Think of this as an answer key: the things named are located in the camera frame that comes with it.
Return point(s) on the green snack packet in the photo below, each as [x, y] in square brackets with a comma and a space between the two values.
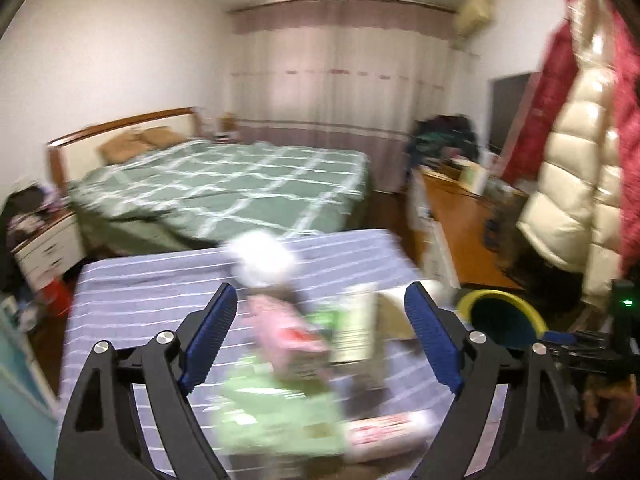
[270, 410]

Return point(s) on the light green box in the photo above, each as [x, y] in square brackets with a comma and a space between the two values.
[472, 176]

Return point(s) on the dark bag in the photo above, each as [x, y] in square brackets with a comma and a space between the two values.
[22, 210]

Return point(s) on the blue checked tablecloth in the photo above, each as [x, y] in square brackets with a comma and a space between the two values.
[140, 300]

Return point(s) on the cream puffer jacket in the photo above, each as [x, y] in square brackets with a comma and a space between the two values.
[575, 170]

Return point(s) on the green checked duvet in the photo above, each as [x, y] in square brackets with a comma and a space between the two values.
[225, 185]

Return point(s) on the large brown pillow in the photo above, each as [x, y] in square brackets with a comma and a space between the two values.
[122, 147]

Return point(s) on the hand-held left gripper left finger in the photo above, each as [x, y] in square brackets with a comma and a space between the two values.
[210, 330]

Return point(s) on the wall air conditioner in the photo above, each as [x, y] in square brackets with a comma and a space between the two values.
[472, 15]

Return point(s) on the red coat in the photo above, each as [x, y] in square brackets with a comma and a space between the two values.
[550, 100]

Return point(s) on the black television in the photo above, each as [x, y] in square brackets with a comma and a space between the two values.
[507, 110]

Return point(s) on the wooden desk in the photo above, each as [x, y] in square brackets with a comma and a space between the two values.
[465, 230]

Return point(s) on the white red tube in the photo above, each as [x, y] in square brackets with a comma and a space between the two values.
[390, 432]

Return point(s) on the white and green carton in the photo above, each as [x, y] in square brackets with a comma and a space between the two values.
[355, 325]

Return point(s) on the white bedside cabinet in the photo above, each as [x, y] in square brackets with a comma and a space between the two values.
[47, 250]

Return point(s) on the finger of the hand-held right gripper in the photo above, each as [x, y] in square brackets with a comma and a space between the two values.
[580, 347]

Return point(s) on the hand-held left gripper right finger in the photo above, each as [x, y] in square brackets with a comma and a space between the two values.
[431, 332]

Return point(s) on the white plastic bowl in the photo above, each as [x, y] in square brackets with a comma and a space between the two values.
[260, 255]

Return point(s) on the pink and white curtain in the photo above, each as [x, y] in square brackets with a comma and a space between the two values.
[340, 85]

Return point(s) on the pile of dark clothes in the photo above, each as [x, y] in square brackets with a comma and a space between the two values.
[445, 135]

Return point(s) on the wooden bed headboard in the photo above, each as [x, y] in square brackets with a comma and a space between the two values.
[75, 155]

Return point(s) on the small brown pillow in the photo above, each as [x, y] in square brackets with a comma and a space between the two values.
[162, 136]

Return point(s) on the pink snack packet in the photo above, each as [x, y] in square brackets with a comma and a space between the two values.
[285, 340]

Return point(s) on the yellow rimmed trash bin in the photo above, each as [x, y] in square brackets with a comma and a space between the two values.
[500, 322]

